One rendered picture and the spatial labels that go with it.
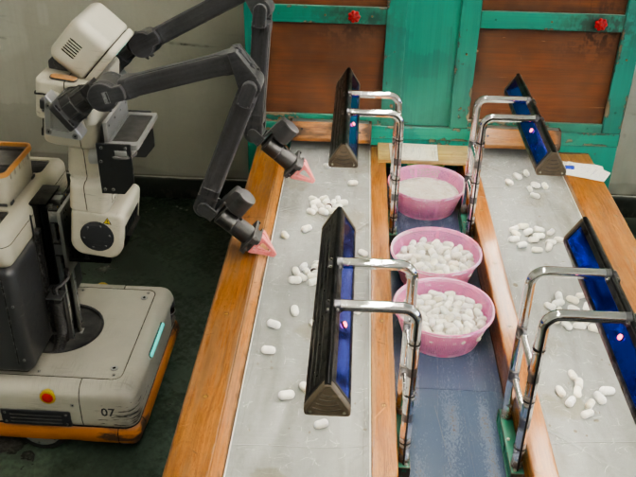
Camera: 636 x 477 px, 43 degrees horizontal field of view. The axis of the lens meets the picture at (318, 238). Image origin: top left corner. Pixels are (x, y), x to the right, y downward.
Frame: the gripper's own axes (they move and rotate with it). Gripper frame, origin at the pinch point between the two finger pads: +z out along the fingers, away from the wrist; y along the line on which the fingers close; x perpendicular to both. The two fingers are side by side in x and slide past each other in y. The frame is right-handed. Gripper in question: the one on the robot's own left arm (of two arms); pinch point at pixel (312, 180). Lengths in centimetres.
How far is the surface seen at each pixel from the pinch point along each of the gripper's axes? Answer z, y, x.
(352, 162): -6.4, -35.9, -27.1
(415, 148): 29, 37, -20
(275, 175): -6.4, 13.0, 12.9
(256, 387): -1, -93, 9
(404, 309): -2, -111, -40
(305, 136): -3.0, 36.0, 4.0
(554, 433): 49, -103, -34
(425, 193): 33.9, 9.6, -18.6
